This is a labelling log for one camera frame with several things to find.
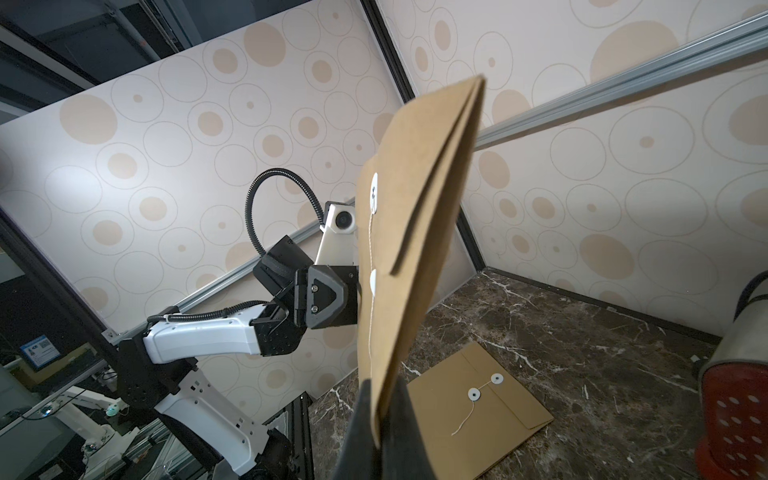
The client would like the red toaster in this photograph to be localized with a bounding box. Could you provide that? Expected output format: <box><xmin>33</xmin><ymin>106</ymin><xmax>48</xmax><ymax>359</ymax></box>
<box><xmin>694</xmin><ymin>272</ymin><xmax>767</xmax><ymax>479</ymax></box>

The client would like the black corrugated cable conduit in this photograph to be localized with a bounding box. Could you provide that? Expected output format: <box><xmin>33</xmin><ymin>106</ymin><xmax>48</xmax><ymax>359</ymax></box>
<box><xmin>244</xmin><ymin>167</ymin><xmax>326</xmax><ymax>258</ymax></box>

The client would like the kraft file bag stack top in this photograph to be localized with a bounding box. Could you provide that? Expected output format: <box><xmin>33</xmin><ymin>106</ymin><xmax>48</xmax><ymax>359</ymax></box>
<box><xmin>356</xmin><ymin>75</ymin><xmax>486</xmax><ymax>445</ymax></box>

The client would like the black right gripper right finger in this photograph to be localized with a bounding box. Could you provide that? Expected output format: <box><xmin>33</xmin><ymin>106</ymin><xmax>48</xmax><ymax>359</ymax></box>
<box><xmin>381</xmin><ymin>377</ymin><xmax>436</xmax><ymax>480</ymax></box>

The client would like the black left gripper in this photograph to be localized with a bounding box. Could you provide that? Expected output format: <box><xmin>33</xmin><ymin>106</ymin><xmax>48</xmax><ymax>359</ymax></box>
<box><xmin>253</xmin><ymin>236</ymin><xmax>359</xmax><ymax>330</ymax></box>

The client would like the aluminium rail left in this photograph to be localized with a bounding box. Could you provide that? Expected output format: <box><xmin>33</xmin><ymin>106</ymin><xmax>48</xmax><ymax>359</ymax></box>
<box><xmin>101</xmin><ymin>221</ymin><xmax>321</xmax><ymax>345</ymax></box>

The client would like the white string of stack bag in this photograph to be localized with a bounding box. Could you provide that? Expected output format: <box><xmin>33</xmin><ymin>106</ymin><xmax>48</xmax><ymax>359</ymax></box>
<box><xmin>365</xmin><ymin>172</ymin><xmax>380</xmax><ymax>385</ymax></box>

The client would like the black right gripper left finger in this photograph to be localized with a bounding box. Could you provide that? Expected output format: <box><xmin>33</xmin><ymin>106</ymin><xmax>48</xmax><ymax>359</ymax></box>
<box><xmin>331</xmin><ymin>379</ymin><xmax>382</xmax><ymax>480</ymax></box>

